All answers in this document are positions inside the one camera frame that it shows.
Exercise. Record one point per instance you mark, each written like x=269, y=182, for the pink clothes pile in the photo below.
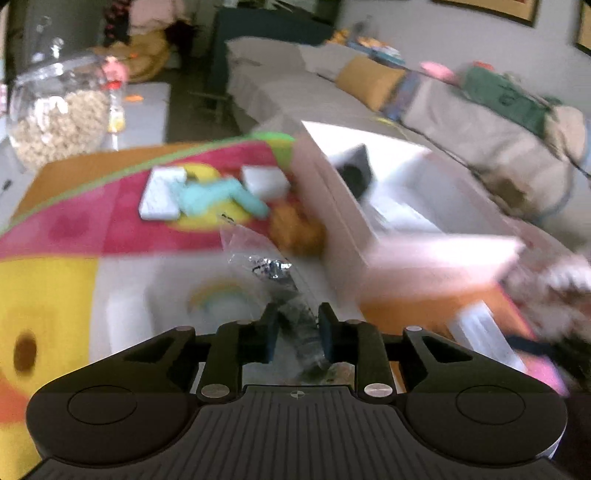
x=154, y=14

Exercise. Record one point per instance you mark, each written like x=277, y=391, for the beige covered sofa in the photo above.
x=300, y=101

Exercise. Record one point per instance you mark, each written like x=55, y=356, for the green cushion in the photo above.
x=503, y=97

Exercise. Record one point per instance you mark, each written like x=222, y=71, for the small orange toy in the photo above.
x=134, y=98

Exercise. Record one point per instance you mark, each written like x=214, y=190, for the teal plastic object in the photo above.
x=203, y=196

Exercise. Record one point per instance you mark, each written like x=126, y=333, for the white remote control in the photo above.
x=159, y=198

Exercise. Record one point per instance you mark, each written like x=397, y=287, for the glass jar with cereal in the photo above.
x=55, y=124

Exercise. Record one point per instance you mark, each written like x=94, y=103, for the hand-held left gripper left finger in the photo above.
x=272, y=339

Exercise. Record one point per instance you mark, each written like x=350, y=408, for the clear plastic bag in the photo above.
x=263, y=263

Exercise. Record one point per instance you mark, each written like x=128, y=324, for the pink soft item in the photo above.
x=436, y=70

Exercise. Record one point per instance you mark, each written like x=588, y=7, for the white flat box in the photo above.
x=485, y=332

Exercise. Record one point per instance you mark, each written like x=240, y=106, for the yellow plush toy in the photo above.
x=147, y=53

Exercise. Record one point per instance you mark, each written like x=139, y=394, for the white rectangular block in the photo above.
x=265, y=182

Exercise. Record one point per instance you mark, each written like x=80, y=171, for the colourful printed mat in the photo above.
x=69, y=230

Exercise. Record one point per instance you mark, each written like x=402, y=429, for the dark grey object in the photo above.
x=355, y=170

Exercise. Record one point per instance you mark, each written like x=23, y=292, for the small bottle with red cap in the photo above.
x=115, y=110

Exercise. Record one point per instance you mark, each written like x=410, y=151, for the orange snack packet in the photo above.
x=295, y=230

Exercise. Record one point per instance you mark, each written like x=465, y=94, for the pile of colourful books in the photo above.
x=369, y=46

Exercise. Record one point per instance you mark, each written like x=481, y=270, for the dark floral garment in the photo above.
x=115, y=21

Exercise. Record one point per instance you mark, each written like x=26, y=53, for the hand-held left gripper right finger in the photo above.
x=328, y=339

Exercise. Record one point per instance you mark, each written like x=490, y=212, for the framed wall picture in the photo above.
x=584, y=23
x=489, y=9

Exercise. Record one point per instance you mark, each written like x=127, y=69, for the blue patterned cushion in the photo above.
x=400, y=99

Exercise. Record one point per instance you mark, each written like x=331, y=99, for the wooden stool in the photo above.
x=210, y=104

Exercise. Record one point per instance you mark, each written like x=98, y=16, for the yellow cushion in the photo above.
x=369, y=81

